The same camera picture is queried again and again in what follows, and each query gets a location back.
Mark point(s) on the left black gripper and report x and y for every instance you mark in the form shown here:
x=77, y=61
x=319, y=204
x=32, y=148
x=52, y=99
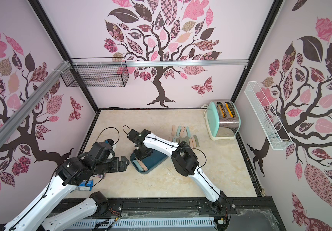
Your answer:
x=115, y=168

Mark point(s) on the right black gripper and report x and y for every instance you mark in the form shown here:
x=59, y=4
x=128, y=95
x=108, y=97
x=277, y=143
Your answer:
x=142, y=153

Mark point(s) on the teal plastic storage box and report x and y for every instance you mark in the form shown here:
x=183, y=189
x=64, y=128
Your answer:
x=151, y=162

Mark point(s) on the green fruit knife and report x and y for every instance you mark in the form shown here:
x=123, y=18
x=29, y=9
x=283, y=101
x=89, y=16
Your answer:
x=188, y=132
x=179, y=129

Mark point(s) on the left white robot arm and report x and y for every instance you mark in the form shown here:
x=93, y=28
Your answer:
x=64, y=180

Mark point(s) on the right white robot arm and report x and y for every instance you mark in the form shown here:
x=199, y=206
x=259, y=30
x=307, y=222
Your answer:
x=184, y=159

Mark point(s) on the long pink fruit knife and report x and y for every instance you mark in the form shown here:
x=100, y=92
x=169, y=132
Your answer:
x=140, y=165

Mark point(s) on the blue snack packet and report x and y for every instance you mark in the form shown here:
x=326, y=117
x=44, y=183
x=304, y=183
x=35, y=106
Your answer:
x=85, y=186

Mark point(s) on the mint green toaster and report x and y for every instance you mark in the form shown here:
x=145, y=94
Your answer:
x=222, y=120

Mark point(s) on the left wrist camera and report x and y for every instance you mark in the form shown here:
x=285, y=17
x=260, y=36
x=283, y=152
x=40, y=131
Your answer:
x=103, y=151

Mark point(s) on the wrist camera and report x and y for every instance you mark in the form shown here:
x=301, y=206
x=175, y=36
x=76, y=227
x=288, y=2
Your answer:
x=103, y=151
x=135, y=137

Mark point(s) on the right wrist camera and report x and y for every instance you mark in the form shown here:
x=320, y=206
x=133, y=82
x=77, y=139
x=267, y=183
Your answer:
x=135, y=137

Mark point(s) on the white slotted cable duct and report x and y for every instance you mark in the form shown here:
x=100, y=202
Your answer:
x=142, y=224

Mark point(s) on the black wire basket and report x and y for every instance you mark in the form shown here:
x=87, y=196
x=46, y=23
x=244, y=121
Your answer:
x=105, y=72

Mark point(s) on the white wire shelf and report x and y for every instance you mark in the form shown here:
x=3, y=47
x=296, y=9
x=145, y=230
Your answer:
x=260, y=100

